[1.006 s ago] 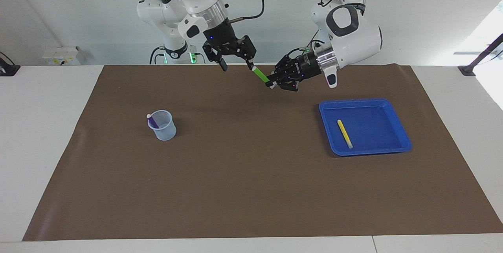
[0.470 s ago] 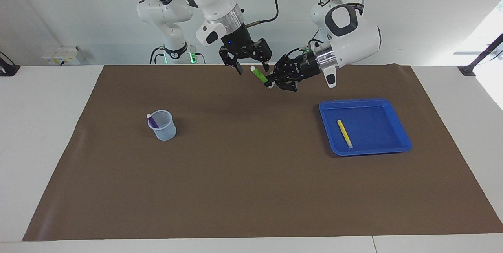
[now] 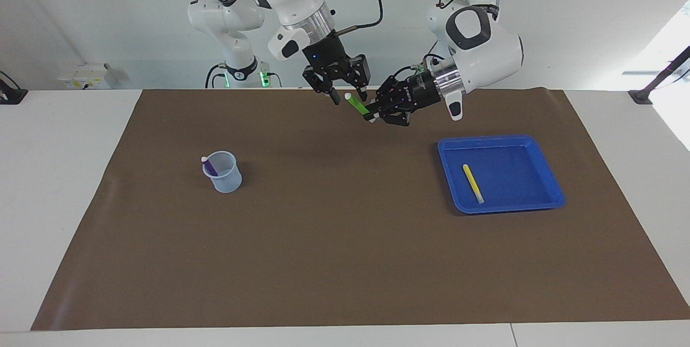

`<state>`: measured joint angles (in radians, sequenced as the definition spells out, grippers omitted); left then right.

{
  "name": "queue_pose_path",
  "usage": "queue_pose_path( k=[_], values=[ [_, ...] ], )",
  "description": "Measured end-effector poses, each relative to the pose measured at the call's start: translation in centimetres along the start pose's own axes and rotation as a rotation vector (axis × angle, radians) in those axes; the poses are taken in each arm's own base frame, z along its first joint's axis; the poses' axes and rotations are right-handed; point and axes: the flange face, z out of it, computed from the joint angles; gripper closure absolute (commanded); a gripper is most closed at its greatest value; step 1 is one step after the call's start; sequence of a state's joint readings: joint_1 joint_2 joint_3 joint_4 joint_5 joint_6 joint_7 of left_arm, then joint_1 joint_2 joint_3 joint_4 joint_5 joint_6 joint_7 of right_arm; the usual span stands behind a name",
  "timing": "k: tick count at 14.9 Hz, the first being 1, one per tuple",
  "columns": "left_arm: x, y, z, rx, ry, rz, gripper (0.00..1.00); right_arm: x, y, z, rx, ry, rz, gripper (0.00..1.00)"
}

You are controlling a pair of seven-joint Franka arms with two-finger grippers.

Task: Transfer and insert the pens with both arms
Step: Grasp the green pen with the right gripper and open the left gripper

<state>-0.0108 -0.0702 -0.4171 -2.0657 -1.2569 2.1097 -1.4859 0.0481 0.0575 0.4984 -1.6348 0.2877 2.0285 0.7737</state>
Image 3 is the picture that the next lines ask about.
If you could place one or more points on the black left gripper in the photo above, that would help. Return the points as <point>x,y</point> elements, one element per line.
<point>423,91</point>

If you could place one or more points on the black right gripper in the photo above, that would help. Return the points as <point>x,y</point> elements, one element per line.
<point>329,64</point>

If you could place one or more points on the green pen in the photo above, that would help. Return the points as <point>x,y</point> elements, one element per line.
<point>354,102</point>

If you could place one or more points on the yellow pen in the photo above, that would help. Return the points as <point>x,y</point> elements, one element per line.
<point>473,182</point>

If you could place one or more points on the purple pen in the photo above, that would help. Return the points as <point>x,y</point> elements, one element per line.
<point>211,166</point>

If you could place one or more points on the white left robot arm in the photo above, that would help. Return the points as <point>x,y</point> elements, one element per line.
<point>496,50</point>

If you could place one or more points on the green lit base connector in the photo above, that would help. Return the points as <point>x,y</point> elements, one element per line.
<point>264,78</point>

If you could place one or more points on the blue plastic tray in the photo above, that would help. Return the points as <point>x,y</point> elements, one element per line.
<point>517,185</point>

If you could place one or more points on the translucent plastic cup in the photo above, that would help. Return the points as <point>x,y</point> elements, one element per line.
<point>229,182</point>

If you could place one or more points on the brown table mat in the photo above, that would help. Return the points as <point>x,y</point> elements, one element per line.
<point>345,261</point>

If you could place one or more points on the small black table clamp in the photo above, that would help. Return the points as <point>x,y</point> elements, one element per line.
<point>11,96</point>

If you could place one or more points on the black camera stand pole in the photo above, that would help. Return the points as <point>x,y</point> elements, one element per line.
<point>641,96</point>

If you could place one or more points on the white wall socket box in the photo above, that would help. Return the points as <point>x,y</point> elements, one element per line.
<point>81,77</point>

